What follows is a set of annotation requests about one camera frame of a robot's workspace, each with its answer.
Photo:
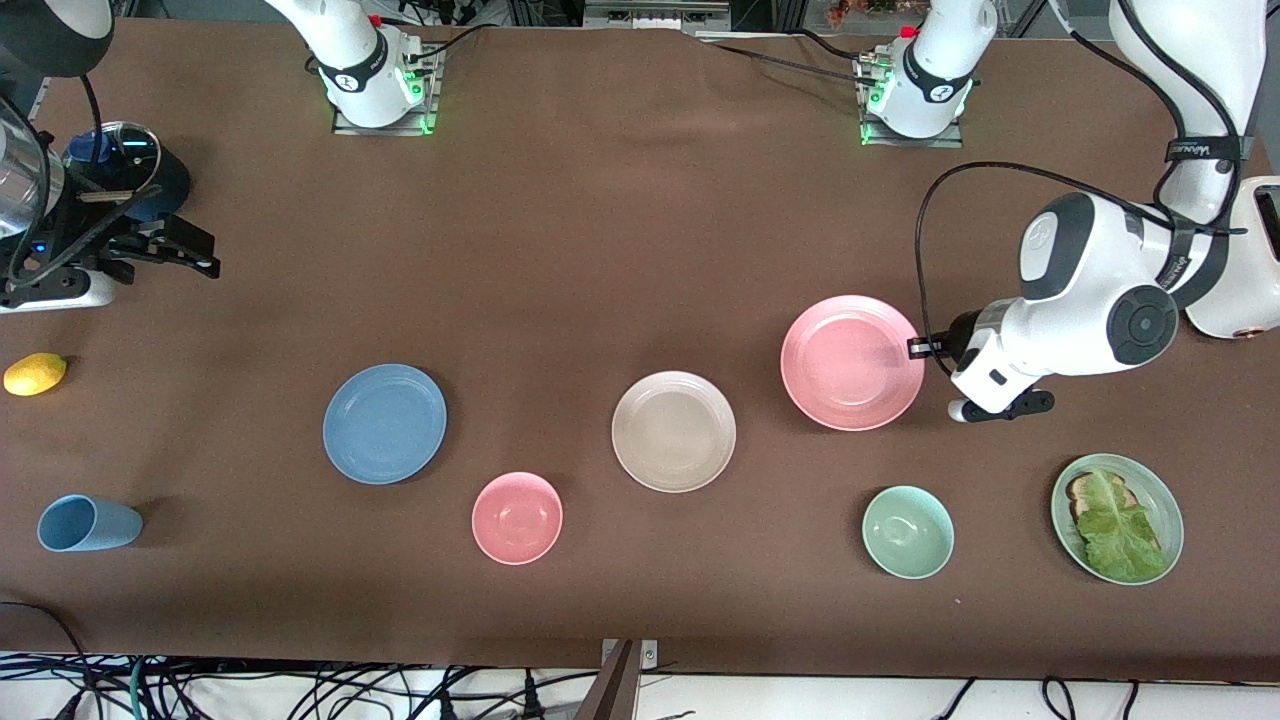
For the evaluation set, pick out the pink deep bowl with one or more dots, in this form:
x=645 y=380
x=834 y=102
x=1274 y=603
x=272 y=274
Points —
x=517 y=518

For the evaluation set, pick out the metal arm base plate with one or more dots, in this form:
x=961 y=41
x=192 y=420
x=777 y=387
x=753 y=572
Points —
x=945 y=138
x=425 y=100

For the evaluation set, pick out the pink shallow plate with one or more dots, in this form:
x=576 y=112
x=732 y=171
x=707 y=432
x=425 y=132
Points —
x=850 y=365

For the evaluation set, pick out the orange background object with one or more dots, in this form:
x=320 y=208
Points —
x=850 y=10

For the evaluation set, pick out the blue shallow plate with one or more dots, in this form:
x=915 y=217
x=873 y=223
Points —
x=385 y=423

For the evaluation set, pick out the blue plastic cup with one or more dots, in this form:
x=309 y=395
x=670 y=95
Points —
x=90 y=523

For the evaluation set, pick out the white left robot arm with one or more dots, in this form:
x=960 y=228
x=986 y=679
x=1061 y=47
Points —
x=1080 y=290

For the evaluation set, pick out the green lettuce leaf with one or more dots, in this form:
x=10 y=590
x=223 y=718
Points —
x=1120 y=535

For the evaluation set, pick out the toasted bread slice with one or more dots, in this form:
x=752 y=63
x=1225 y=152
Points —
x=1078 y=490

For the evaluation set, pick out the metal mount bracket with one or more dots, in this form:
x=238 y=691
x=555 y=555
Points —
x=650 y=655

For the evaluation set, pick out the glass lid blue knob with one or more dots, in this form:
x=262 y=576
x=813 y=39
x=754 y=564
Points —
x=130 y=150

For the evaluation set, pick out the green deep bowl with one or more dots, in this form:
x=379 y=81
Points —
x=908 y=532

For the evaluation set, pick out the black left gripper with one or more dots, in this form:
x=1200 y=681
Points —
x=962 y=336

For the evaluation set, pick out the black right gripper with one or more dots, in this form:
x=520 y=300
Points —
x=112 y=246

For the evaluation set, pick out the brown table cloth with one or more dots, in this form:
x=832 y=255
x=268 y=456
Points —
x=600 y=250

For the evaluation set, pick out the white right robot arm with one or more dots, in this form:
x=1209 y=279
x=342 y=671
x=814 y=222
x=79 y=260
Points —
x=350 y=50

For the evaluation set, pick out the beige shallow plate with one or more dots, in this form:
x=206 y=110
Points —
x=673 y=432

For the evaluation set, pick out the aluminium frame rail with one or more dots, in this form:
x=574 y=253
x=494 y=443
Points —
x=650 y=15

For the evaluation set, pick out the dark blue saucepan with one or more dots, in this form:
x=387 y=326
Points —
x=170 y=190

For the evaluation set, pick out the yellow lemon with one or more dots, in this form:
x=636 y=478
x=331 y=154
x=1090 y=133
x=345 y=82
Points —
x=35 y=374

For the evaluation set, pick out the green shallow plate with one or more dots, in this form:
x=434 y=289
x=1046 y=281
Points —
x=1165 y=500

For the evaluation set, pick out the dark camera mount bar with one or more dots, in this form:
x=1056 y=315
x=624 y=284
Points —
x=612 y=690

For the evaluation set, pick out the white rounded appliance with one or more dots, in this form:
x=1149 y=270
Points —
x=1250 y=300

